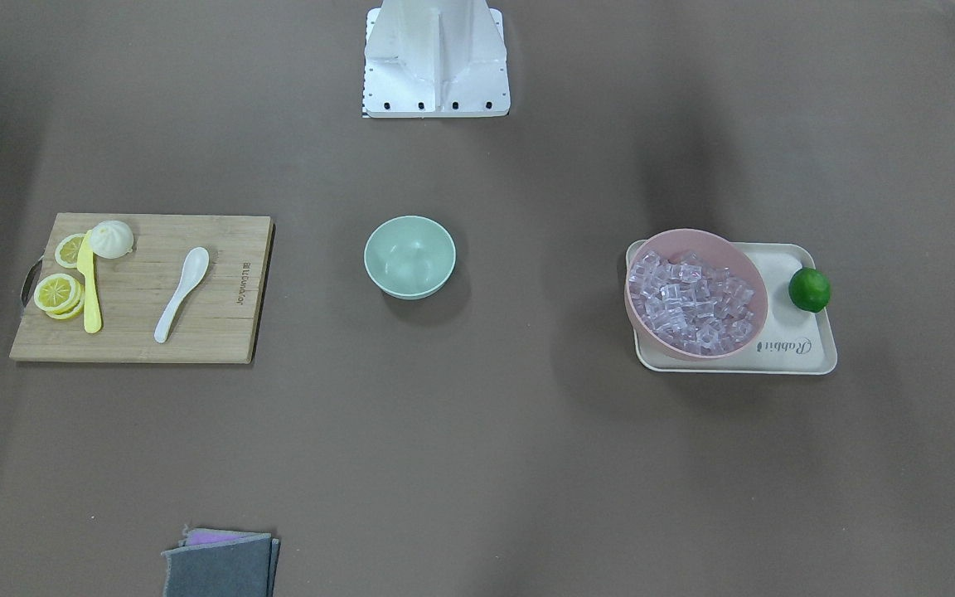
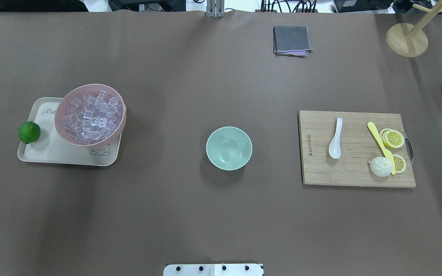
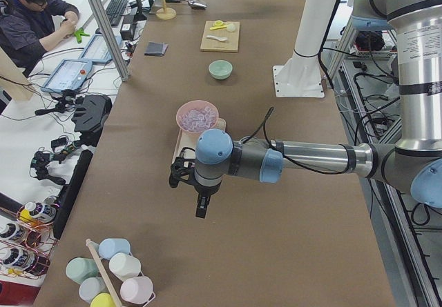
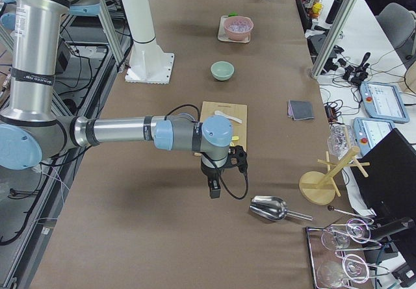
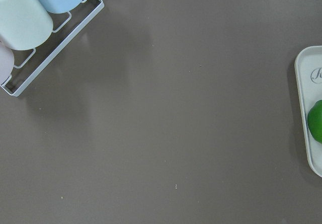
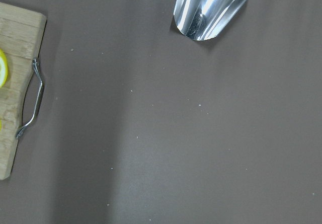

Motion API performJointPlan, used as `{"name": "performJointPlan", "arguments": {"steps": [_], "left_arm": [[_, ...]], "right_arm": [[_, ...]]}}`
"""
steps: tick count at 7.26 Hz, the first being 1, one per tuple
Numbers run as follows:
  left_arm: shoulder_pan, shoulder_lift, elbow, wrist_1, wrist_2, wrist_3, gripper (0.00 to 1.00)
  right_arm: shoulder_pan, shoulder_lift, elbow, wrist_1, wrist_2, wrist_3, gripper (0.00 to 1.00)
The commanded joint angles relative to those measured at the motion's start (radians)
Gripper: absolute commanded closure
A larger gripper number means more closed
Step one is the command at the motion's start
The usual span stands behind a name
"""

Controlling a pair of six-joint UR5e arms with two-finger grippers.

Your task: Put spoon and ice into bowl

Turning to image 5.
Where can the white rectangular tray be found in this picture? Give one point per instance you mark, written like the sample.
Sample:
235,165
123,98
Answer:
308,77

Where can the white wire cup rack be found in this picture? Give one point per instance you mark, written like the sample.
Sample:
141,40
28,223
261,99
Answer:
29,63

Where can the pale pink cup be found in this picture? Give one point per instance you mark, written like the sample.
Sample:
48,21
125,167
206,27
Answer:
6,63

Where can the pale mint cup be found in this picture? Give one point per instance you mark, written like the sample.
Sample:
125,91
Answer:
25,24

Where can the green lime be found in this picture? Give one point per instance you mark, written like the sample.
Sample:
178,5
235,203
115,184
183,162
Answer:
314,121

